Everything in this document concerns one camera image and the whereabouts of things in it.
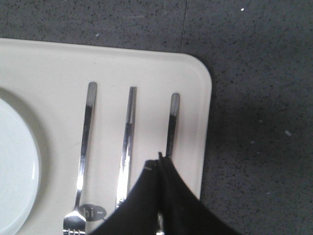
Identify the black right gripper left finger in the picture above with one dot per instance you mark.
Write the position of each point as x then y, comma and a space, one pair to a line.
138, 214

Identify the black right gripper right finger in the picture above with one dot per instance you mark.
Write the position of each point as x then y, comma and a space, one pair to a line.
183, 213

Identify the silver fork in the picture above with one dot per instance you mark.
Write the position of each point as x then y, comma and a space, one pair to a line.
74, 223

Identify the silver spoon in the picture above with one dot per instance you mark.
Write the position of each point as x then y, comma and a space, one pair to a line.
174, 112

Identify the white round plate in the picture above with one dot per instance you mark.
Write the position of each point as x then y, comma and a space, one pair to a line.
19, 170

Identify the cream rabbit serving tray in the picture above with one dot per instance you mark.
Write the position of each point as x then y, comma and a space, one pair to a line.
47, 84

